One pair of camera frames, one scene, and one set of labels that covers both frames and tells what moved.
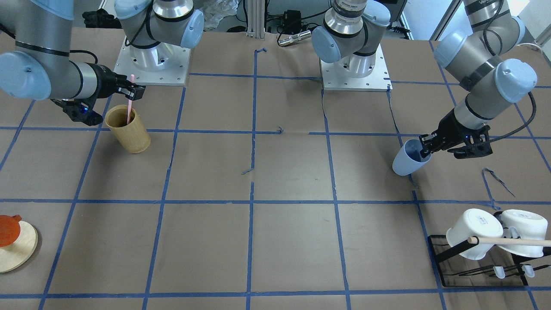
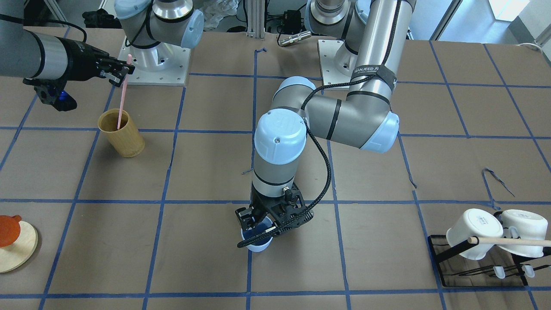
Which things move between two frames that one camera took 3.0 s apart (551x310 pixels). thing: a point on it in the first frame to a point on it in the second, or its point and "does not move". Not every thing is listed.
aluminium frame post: x=255 y=18 does not move
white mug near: x=474 y=222 does not move
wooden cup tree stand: x=13 y=256 does not move
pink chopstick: x=130 y=104 to x=129 y=64
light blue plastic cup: x=409 y=159 to x=261 y=246
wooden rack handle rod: x=475 y=240 does not move
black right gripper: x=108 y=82 to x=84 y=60
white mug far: x=524 y=224 does not move
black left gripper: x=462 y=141 to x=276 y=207
